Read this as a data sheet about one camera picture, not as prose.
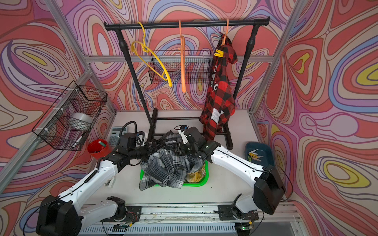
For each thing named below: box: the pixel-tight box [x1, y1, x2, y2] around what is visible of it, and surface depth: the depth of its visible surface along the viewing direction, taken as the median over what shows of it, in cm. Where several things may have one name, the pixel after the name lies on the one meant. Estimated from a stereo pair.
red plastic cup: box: [87, 139, 112, 160], surface depth 86 cm
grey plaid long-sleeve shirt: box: [138, 130, 206, 191], surface depth 72 cm
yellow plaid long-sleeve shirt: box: [186, 163, 207, 183], surface depth 80 cm
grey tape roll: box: [68, 112, 94, 131], surface depth 74 cm
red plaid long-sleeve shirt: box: [199, 33, 238, 142], surface depth 65 cm
